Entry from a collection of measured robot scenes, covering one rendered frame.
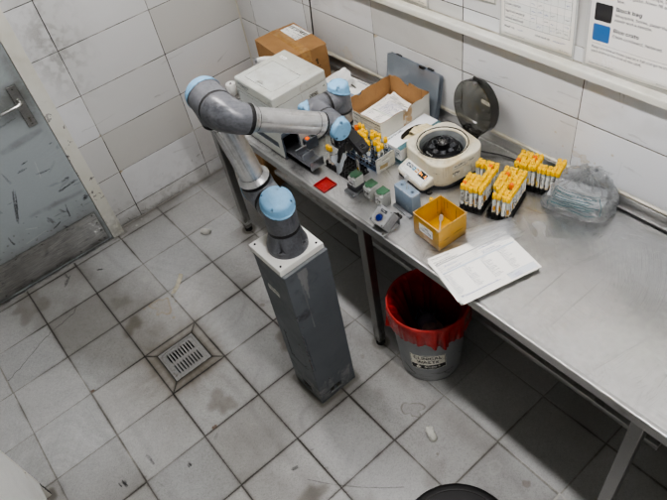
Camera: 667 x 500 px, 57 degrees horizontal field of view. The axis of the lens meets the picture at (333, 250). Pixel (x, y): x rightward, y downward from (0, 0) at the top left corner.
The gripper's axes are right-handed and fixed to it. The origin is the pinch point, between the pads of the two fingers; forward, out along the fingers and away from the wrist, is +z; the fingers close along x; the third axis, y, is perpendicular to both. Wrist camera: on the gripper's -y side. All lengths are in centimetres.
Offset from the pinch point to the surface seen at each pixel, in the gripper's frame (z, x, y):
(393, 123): 0.7, -29.1, 7.9
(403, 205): 9.4, -2.8, -22.4
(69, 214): 69, 80, 166
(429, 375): 93, 8, -42
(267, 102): -15.1, 6.3, 41.6
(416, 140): 0.1, -26.0, -7.7
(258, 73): -18, -2, 58
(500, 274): 10, 0, -69
